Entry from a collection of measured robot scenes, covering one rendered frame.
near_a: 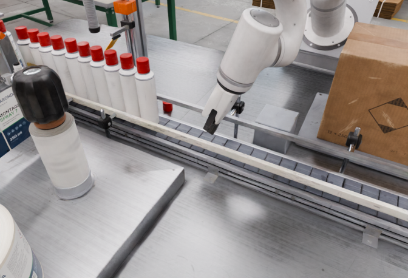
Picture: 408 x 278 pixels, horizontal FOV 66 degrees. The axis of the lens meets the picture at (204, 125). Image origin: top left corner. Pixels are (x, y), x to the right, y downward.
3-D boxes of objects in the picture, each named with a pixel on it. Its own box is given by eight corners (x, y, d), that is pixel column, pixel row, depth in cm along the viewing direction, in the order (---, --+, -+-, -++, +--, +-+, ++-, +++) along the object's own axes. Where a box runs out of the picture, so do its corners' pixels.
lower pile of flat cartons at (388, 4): (342, 10, 443) (346, -6, 430) (354, 1, 476) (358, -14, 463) (391, 20, 411) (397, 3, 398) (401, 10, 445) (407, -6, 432)
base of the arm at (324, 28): (293, 34, 129) (289, 8, 113) (319, -3, 130) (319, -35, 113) (336, 54, 121) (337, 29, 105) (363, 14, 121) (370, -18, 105)
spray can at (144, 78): (138, 125, 92) (127, 61, 79) (147, 116, 95) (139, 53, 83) (153, 130, 90) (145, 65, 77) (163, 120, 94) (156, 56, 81)
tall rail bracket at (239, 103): (222, 151, 90) (224, 103, 80) (232, 136, 95) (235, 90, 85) (232, 155, 89) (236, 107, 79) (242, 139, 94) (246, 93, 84)
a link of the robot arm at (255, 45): (248, 58, 73) (214, 58, 69) (274, 6, 64) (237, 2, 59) (265, 83, 68) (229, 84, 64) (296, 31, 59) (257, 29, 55)
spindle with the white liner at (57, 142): (45, 190, 72) (-8, 76, 54) (74, 166, 78) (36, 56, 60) (74, 205, 69) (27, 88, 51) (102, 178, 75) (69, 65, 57)
